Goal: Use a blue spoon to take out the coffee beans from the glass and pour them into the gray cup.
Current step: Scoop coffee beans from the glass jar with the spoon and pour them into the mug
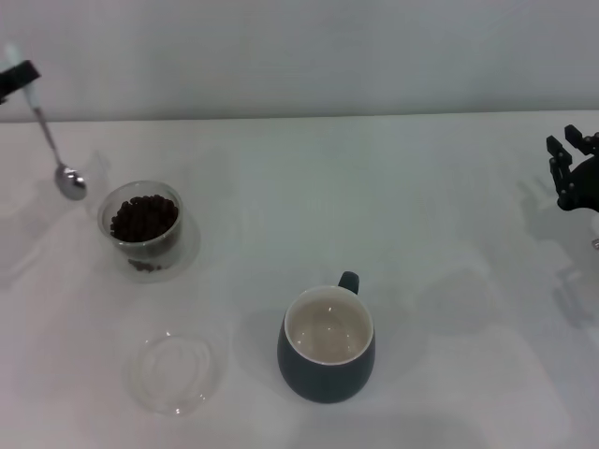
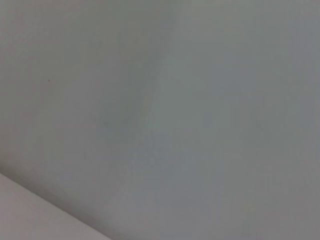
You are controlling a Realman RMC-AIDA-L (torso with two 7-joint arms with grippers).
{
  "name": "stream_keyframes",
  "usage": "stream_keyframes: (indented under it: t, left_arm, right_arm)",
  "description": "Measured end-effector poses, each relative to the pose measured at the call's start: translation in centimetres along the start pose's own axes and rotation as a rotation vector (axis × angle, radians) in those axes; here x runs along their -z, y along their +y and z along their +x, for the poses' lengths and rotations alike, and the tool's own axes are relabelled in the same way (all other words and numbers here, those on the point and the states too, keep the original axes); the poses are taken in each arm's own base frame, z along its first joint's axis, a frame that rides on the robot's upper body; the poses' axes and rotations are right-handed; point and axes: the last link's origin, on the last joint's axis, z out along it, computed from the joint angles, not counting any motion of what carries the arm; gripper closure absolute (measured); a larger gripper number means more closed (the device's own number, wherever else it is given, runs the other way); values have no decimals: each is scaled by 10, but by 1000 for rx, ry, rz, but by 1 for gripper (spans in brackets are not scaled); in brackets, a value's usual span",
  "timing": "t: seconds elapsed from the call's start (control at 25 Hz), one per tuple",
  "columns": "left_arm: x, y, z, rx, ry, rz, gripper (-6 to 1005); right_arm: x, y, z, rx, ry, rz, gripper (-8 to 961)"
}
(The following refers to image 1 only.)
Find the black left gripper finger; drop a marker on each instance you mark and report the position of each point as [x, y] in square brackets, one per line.
[18, 77]

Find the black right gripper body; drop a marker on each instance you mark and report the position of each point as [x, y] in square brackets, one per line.
[585, 187]

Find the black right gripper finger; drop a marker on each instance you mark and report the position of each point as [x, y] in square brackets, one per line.
[559, 159]
[582, 140]

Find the double-wall glass cup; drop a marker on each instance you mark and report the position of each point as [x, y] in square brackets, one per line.
[140, 252]

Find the dark green ceramic mug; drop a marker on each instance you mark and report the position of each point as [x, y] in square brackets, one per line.
[323, 381]

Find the coffee beans pile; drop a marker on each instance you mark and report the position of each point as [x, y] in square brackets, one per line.
[145, 220]

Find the clear glass saucer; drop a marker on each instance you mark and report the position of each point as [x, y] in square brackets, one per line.
[173, 374]

